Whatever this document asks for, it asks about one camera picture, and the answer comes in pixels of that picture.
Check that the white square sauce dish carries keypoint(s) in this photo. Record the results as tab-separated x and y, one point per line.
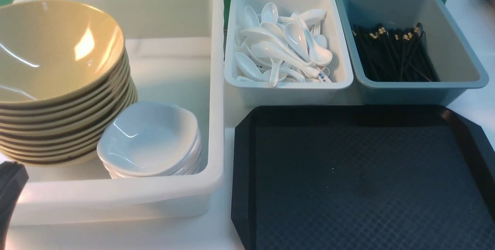
151	139

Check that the white soup spoon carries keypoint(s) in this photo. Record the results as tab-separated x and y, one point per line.
318	55

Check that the yellow noodle bowl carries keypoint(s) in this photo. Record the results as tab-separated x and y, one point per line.
52	49

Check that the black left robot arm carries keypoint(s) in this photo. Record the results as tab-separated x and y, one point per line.
13	178

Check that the top stacked yellow bowl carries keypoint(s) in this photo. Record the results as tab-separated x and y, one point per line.
108	84

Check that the white spoon bin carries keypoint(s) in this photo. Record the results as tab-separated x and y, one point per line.
283	83

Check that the white spoon left front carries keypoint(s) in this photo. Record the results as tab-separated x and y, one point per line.
248	67

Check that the white spoon front centre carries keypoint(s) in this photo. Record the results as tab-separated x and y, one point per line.
267	49

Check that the white spoon top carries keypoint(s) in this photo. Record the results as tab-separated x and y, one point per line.
269	13

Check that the large white plastic tub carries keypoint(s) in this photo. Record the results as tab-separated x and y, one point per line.
176	53

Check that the white spoon back right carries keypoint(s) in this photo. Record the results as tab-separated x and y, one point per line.
310	17

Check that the black serving tray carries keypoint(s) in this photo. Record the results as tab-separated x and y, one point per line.
375	177

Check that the stack of white dishes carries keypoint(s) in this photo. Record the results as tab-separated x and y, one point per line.
191	166

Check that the pile of black chopsticks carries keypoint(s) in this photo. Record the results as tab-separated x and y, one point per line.
394	54

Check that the grey-blue chopstick bin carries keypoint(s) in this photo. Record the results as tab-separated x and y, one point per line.
453	58

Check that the stack of yellow bowls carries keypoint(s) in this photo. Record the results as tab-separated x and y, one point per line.
65	137

